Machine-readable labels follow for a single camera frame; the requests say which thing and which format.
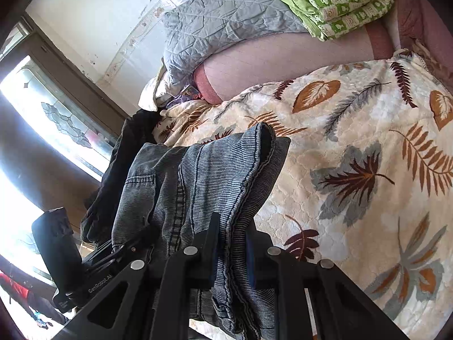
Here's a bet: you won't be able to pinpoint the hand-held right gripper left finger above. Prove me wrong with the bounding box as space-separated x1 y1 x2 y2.
50 212 221 340

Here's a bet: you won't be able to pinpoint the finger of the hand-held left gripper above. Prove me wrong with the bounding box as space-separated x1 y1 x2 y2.
97 224 158 267

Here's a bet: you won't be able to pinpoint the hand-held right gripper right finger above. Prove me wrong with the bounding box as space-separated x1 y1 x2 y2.
247 234 411 340

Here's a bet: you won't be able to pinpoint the blue denim pants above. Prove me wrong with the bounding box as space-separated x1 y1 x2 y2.
111 122 291 340

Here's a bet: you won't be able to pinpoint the red cloth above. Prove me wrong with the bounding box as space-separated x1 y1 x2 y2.
0 271 31 305

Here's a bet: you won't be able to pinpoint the black garment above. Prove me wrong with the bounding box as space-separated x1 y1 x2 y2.
81 108 167 245

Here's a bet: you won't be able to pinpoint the patterned glass window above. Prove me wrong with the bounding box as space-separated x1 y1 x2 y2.
0 21 121 284

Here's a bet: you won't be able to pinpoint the white crumpled cloth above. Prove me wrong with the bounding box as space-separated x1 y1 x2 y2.
138 65 178 112

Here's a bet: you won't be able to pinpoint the cream leaf-print blanket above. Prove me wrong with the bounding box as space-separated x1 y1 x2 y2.
152 51 453 340

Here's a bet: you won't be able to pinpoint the pink pillow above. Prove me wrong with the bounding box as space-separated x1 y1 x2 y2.
193 0 425 105

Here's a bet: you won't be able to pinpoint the grey quilted blanket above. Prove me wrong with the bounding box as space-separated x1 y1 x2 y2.
162 0 308 86

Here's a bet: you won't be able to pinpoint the green patterned quilt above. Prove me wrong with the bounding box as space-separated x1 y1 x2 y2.
249 0 399 41

